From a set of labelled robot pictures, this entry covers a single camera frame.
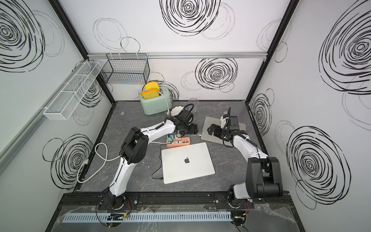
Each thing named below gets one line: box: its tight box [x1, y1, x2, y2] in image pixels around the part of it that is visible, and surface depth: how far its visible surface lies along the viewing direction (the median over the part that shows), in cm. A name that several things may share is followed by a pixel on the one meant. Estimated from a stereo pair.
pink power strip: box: [166, 136, 191, 149], surface depth 95 cm
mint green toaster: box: [138, 87, 173, 116], surface depth 107 cm
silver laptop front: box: [161, 142, 215, 185], surface depth 89 cm
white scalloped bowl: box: [170, 105, 185, 117], surface depth 113 cm
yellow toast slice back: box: [144, 81, 160, 92], surface depth 104 cm
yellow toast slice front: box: [141, 88, 160, 100], surface depth 101 cm
